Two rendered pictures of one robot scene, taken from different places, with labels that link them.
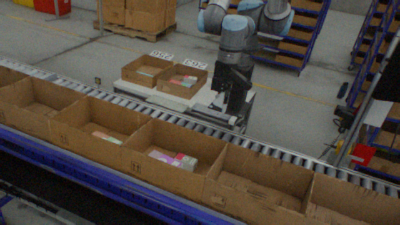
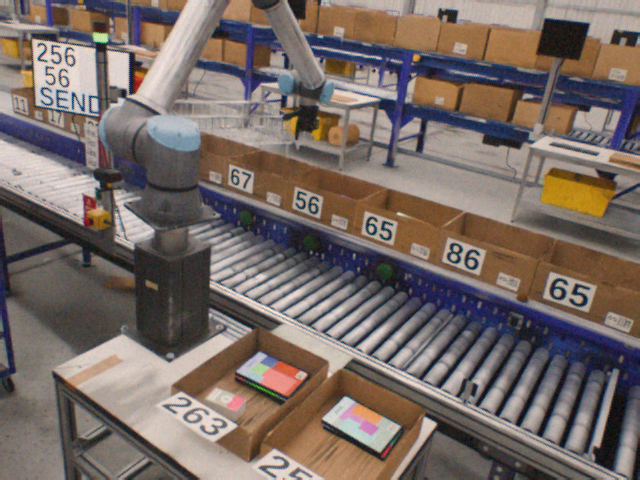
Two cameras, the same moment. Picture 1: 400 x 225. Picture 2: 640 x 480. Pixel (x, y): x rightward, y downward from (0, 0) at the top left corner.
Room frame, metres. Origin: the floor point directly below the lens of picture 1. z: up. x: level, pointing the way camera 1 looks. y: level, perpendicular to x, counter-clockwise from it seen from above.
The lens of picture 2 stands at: (3.65, 0.36, 1.85)
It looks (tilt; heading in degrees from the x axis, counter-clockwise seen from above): 24 degrees down; 189
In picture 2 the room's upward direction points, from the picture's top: 7 degrees clockwise
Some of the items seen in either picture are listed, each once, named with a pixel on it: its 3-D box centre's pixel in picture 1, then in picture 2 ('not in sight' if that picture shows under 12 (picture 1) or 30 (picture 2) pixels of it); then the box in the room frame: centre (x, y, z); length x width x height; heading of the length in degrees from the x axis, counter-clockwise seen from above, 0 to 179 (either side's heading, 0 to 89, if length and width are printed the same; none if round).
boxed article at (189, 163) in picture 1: (185, 162); not in sight; (1.25, -0.05, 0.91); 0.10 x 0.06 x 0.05; 68
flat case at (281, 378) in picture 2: (177, 85); (273, 374); (2.34, 0.06, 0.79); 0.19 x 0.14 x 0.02; 73
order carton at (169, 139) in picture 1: (174, 159); (335, 199); (1.19, 0.01, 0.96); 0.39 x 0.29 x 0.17; 68
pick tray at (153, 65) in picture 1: (148, 70); (346, 438); (2.54, 0.31, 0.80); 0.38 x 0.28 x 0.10; 159
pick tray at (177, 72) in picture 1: (183, 80); (253, 386); (2.43, 0.02, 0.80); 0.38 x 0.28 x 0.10; 160
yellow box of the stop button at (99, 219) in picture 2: (336, 145); (102, 222); (1.67, -0.94, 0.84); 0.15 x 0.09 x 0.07; 68
